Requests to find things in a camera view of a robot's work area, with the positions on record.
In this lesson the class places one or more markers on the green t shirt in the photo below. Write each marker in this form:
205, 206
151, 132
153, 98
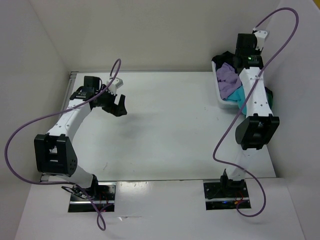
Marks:
270, 96

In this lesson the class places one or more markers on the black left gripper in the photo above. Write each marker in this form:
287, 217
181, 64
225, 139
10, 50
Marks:
117, 110

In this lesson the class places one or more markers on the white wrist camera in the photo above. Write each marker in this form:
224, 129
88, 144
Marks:
114, 86
261, 36

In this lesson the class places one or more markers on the black t shirt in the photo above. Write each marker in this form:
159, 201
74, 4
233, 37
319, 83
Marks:
226, 57

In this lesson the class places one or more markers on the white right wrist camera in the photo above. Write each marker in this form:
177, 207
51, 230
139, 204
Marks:
261, 36

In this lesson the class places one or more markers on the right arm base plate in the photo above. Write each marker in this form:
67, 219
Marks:
218, 197

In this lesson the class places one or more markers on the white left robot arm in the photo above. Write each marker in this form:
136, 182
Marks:
54, 152

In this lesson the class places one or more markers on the white plastic laundry basket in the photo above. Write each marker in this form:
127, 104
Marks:
223, 103

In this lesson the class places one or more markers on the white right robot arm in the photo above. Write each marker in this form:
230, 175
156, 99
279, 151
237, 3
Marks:
257, 129

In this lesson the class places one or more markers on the purple t shirt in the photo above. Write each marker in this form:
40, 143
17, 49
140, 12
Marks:
228, 80

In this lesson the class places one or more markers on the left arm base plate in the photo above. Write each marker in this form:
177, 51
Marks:
104, 200

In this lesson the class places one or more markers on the cyan t shirt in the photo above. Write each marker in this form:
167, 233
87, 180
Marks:
238, 97

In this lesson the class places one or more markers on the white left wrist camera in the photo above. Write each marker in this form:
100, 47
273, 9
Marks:
114, 86

